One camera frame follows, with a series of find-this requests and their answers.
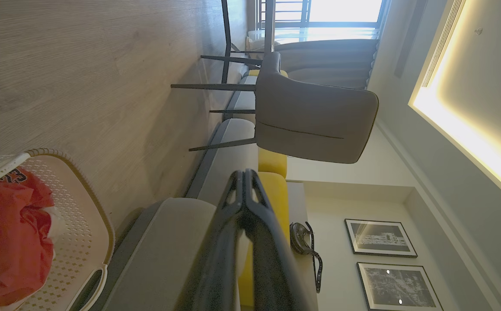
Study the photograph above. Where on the black-legged table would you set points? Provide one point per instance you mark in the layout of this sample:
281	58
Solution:
226	39

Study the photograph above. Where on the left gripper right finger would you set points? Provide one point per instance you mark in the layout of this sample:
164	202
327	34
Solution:
272	259

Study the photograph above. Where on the white perforated laundry basket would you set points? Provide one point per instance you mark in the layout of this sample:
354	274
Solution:
81	216

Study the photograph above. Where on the white garment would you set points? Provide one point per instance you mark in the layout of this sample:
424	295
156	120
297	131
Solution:
55	220

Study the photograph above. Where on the yellow cushion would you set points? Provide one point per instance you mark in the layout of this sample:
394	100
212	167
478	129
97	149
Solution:
254	72
272	163
276	203

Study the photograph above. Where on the small ceiling sensor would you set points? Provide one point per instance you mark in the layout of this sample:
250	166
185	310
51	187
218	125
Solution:
478	31

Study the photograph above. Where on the red jersey garment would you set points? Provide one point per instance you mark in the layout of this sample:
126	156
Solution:
8	242

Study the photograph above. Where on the black framed picture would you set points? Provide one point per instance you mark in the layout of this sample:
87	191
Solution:
399	288
380	238

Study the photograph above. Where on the grey fabric sofa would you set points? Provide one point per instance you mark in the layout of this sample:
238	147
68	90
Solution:
159	259

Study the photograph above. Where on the window with railing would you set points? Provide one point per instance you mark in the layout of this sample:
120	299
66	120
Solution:
341	11

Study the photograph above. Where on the grey curtain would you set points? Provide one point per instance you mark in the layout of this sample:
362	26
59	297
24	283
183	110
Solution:
332	60

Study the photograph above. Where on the ceiling air vent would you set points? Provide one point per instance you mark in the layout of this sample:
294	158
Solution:
442	41

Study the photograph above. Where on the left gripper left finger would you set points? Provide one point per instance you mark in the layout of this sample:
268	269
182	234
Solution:
220	242

